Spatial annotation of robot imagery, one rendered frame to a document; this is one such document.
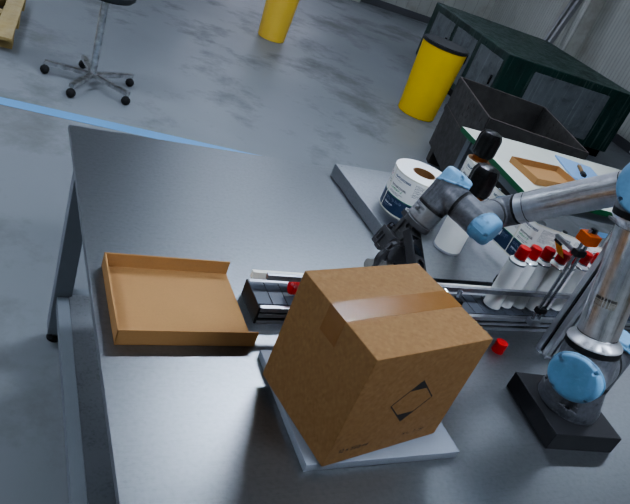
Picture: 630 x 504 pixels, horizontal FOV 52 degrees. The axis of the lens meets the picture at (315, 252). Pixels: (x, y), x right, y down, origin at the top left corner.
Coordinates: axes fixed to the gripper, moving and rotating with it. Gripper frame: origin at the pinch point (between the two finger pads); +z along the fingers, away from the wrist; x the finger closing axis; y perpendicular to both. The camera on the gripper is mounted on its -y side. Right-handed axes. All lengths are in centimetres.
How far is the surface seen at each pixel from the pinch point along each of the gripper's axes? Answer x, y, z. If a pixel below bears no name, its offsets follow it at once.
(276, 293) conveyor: 21.3, 0.3, 12.4
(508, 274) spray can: -35.9, -1.5, -21.4
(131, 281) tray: 50, 8, 28
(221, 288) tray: 29.9, 7.0, 20.4
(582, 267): -60, -1, -35
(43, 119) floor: 22, 265, 107
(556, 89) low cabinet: -444, 421, -127
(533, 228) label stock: -56, 19, -33
